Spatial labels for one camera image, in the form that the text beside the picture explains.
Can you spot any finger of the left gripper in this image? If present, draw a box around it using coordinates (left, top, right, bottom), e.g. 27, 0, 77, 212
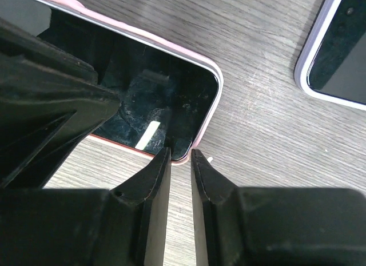
1, 20, 120, 189

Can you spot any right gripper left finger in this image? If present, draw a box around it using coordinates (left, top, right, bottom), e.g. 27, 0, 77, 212
1, 148, 171, 265

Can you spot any blue phone black screen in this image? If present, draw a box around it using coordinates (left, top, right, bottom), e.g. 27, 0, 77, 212
308, 0, 365, 105

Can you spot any white phone black screen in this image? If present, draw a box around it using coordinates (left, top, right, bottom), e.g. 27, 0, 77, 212
17, 0, 221, 161

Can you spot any lilac phone case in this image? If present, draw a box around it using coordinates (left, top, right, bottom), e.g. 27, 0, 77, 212
294, 0, 365, 110

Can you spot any pink phone case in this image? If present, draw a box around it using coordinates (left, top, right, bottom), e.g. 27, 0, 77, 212
25, 0, 224, 166

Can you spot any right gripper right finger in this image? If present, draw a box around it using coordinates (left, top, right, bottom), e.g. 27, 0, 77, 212
191, 149, 365, 265

